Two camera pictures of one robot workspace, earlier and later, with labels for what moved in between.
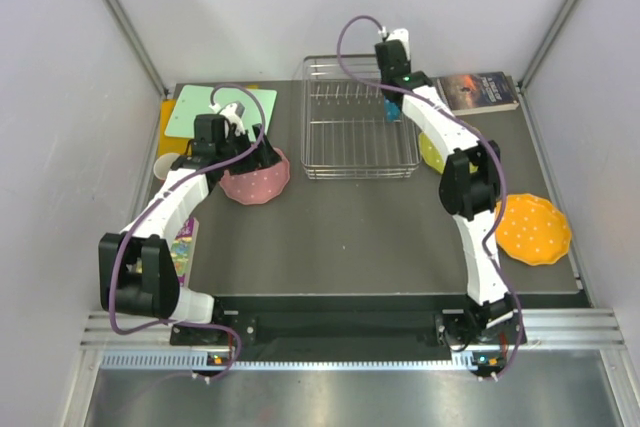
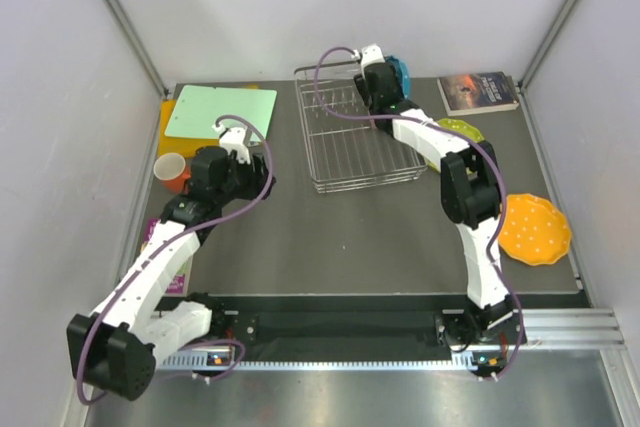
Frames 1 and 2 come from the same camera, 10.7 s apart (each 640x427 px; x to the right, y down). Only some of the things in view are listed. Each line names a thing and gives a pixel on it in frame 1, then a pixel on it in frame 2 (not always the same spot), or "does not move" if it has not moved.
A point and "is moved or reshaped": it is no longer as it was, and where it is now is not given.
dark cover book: (479, 93) does not move
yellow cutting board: (173, 145) does not move
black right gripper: (405, 61) → (359, 83)
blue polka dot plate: (392, 112) is moved or reshaped
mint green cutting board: (192, 100) does not move
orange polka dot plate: (532, 230) does not move
